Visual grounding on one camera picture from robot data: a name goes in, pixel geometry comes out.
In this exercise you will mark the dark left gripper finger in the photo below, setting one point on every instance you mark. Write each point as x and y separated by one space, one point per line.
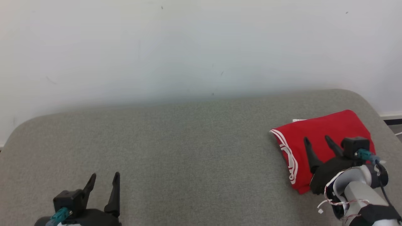
113 197
89 188

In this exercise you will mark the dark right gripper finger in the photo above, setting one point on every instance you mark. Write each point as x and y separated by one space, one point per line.
334 147
312 157

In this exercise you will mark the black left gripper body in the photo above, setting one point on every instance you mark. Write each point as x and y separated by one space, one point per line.
94 218

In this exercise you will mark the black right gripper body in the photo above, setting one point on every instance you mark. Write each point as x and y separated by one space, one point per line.
329 172

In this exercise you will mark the red basketball jersey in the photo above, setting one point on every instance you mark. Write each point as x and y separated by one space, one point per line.
320 128

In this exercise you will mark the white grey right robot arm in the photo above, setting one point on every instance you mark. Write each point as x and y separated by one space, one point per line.
358 194

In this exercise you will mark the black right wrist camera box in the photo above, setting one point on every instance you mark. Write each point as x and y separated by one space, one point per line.
355 146

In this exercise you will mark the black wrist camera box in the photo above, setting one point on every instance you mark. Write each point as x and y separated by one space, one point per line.
67 201
355 146

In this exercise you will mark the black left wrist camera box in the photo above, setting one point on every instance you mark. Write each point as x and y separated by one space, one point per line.
67 201

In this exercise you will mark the teal right camera connector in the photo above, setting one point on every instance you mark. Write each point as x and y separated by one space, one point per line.
366 154

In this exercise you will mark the teal camera connector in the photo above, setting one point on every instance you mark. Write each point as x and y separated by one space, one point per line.
366 154
59 215

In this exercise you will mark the teal left camera connector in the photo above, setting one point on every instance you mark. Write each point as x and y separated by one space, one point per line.
59 215

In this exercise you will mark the black wall baseboard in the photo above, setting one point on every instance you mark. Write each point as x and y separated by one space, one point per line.
394 121

